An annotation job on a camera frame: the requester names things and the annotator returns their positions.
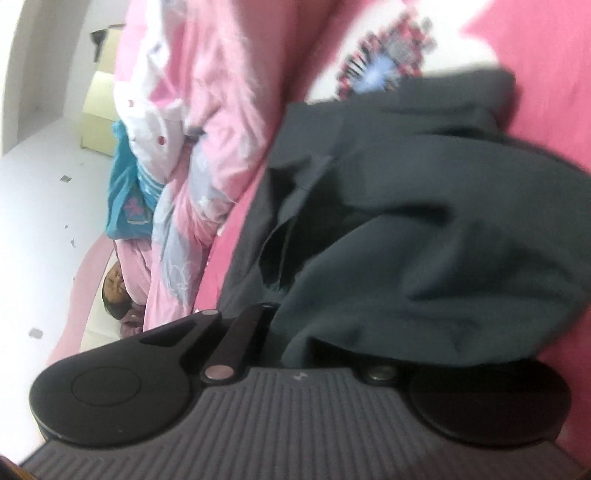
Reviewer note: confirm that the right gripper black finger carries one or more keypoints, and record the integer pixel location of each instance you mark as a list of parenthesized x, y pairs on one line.
[(247, 331)]

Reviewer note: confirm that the dark green garment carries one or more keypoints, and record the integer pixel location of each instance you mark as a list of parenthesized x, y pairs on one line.
[(406, 225)]

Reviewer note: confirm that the doll with dark hair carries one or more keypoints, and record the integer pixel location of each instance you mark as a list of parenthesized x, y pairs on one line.
[(119, 305)]

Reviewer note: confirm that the teal patterned cloth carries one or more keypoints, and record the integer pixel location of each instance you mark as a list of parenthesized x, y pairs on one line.
[(131, 196)]

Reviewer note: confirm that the light pink quilt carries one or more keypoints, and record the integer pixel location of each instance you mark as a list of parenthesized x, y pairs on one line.
[(200, 88)]

